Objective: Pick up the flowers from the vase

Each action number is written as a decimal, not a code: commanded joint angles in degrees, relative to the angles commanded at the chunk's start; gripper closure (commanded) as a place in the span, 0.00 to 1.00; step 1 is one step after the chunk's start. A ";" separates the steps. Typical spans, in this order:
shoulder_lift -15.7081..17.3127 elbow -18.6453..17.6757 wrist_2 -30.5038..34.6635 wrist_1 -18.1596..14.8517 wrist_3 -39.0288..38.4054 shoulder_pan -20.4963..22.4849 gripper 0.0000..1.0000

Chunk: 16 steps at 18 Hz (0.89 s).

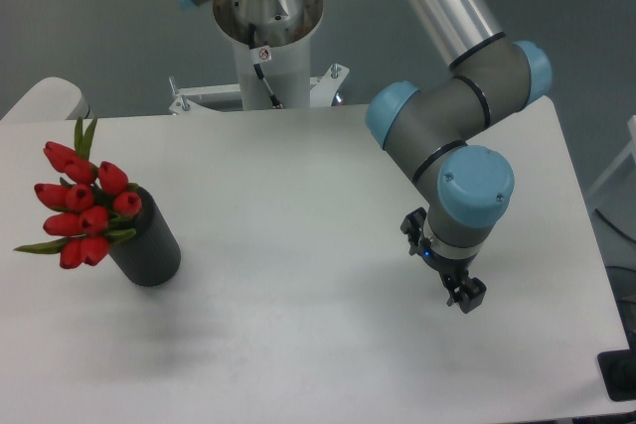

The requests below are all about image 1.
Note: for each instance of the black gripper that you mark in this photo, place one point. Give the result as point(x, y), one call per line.
point(465, 292)

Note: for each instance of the red tulip bouquet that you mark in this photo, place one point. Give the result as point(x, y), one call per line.
point(95, 206)

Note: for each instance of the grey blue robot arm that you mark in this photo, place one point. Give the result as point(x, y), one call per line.
point(428, 134)

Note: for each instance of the dark grey ribbed vase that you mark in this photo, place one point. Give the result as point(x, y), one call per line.
point(152, 256)

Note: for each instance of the black device at table edge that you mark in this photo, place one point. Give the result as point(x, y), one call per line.
point(618, 373)

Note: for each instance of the white rounded side table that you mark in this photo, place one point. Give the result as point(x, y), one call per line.
point(51, 99)

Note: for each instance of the white frame at right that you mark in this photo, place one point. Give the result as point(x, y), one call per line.
point(618, 169)

